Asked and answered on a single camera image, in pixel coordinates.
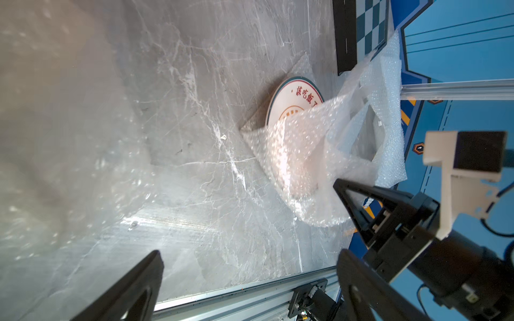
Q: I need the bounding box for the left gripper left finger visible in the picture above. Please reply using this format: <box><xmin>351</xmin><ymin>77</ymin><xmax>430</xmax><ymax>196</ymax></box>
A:
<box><xmin>73</xmin><ymin>250</ymin><xmax>164</xmax><ymax>320</ymax></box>

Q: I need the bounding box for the black white checkerboard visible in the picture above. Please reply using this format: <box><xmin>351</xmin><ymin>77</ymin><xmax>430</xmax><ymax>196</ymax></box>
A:
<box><xmin>332</xmin><ymin>0</ymin><xmax>390</xmax><ymax>76</ymax></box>

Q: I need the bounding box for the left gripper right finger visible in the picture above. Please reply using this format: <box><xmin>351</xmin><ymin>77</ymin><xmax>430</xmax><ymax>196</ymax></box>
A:
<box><xmin>336</xmin><ymin>249</ymin><xmax>429</xmax><ymax>320</ymax></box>

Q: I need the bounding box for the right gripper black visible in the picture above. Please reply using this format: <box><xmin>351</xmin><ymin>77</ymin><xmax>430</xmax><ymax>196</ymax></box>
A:
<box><xmin>333</xmin><ymin>179</ymin><xmax>513</xmax><ymax>320</ymax></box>

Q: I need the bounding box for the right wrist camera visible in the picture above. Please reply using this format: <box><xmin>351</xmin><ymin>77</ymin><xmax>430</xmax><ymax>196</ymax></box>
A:
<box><xmin>423</xmin><ymin>131</ymin><xmax>507</xmax><ymax>240</ymax></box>

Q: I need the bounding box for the left bubble wrapped plate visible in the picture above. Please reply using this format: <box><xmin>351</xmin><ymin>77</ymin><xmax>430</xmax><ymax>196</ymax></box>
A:
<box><xmin>1</xmin><ymin>1</ymin><xmax>157</xmax><ymax>290</ymax></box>

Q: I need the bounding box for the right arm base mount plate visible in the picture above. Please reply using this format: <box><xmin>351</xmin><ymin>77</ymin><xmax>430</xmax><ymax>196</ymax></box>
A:
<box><xmin>288</xmin><ymin>278</ymin><xmax>343</xmax><ymax>321</ymax></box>

